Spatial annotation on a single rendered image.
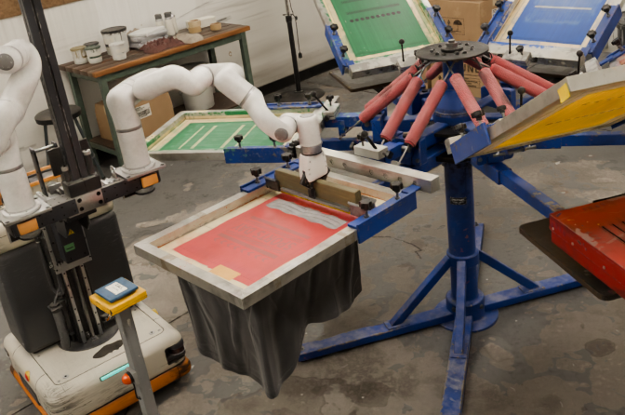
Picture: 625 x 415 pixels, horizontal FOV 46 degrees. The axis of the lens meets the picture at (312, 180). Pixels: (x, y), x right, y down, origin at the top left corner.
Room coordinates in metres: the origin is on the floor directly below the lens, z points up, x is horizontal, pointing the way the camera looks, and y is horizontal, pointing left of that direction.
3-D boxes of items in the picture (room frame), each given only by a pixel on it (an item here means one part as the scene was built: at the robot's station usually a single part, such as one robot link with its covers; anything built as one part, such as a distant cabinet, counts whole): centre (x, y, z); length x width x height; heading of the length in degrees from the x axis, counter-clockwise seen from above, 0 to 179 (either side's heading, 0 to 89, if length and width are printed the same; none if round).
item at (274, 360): (2.06, 0.05, 0.74); 0.46 x 0.04 x 0.42; 132
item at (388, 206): (2.21, -0.22, 0.98); 0.30 x 0.05 x 0.07; 132
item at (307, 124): (2.41, 0.02, 1.25); 0.15 x 0.10 x 0.11; 76
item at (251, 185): (2.62, 0.15, 0.98); 0.30 x 0.05 x 0.07; 132
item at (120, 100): (2.56, 0.63, 1.37); 0.13 x 0.10 x 0.16; 166
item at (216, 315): (2.06, 0.36, 0.74); 0.45 x 0.03 x 0.43; 42
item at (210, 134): (3.24, 0.21, 1.05); 1.08 x 0.61 x 0.23; 72
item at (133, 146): (2.56, 0.64, 1.21); 0.16 x 0.13 x 0.15; 36
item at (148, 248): (2.25, 0.14, 0.97); 0.79 x 0.58 x 0.04; 132
